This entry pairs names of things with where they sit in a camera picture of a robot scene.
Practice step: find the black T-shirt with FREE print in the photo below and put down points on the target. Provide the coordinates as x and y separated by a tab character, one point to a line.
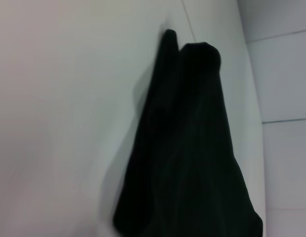
187	148

